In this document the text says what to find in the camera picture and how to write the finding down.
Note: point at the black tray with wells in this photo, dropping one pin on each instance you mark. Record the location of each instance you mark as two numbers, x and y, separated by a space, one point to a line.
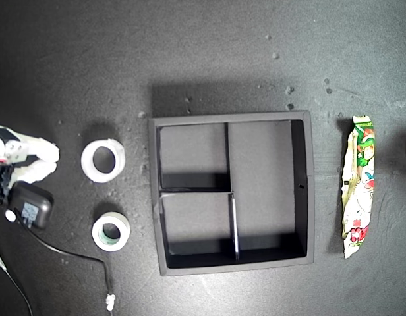
262 177

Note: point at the large white tape roll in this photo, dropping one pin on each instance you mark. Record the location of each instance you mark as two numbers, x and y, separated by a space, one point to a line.
87 164

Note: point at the small white tape roll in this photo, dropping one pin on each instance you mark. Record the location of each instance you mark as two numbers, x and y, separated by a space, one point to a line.
97 237

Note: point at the snack bar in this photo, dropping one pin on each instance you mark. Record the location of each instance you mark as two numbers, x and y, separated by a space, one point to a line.
359 184

